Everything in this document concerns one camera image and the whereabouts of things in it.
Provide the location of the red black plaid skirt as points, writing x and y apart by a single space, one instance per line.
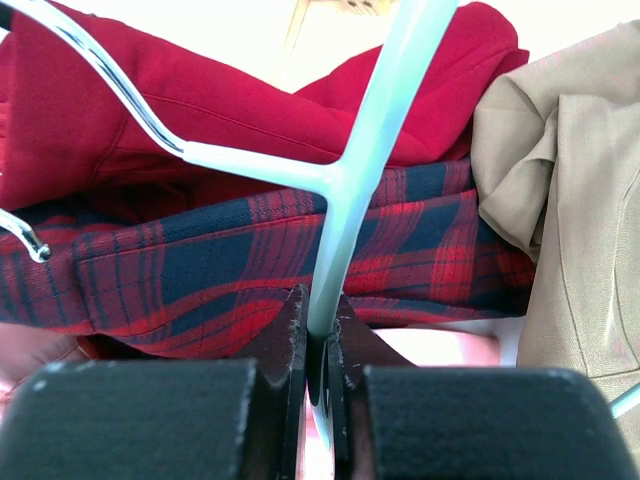
205 282

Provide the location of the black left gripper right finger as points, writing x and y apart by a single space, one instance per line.
351 348

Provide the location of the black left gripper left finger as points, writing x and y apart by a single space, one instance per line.
275 423

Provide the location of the tan brown skirt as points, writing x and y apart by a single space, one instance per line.
555 158

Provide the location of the pink skirt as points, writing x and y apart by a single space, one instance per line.
24 350

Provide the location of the sage green plastic hanger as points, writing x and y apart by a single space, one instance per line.
346 185

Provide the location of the wooden clothes rack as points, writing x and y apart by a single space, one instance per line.
358 24

